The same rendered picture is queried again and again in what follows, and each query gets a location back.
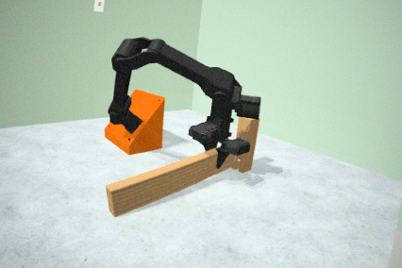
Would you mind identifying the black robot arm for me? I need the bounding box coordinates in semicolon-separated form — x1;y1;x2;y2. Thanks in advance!
108;37;260;144

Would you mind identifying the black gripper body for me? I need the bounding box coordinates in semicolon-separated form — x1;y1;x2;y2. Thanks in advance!
207;113;250;156

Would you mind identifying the wooden post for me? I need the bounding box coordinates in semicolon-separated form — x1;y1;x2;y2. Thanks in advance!
231;117;260;173

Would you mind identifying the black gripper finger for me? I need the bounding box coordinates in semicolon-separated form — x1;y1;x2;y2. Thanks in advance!
216;147;230;169
202;142;218;152

